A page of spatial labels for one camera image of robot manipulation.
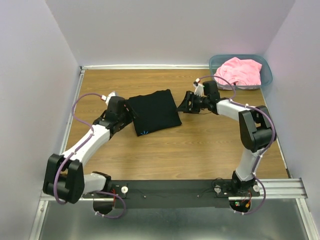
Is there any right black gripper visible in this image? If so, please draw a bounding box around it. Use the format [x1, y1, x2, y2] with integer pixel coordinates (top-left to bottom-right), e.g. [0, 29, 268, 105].
[175, 91, 209, 115]

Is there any black t shirt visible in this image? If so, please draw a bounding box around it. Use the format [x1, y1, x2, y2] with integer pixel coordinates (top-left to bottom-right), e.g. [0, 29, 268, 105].
[127, 89, 182, 137]

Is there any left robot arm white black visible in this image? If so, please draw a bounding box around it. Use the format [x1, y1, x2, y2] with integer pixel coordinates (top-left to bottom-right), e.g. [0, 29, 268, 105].
[42, 93, 136, 205]

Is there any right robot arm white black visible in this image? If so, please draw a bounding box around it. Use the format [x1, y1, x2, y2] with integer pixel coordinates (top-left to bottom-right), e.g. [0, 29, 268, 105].
[177, 79, 277, 196]

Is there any teal plastic bin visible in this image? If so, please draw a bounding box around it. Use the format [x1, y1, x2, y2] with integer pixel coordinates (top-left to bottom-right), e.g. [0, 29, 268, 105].
[208, 54, 273, 90]

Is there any pink t shirt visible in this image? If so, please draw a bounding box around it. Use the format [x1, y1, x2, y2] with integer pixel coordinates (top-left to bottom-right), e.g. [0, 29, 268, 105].
[214, 57, 262, 86]

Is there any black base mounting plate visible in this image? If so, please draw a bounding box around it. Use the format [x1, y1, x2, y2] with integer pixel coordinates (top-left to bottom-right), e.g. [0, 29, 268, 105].
[83, 178, 260, 214]

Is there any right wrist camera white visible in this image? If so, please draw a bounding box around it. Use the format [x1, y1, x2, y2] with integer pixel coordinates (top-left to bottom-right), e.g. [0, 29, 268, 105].
[193, 78, 204, 97]

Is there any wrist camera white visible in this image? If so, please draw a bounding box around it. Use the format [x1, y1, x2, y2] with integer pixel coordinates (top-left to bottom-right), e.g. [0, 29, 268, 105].
[193, 78, 204, 97]
[100, 91, 118, 106]

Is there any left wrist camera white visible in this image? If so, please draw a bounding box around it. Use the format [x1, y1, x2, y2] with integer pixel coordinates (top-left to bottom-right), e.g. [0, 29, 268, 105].
[100, 91, 118, 106]

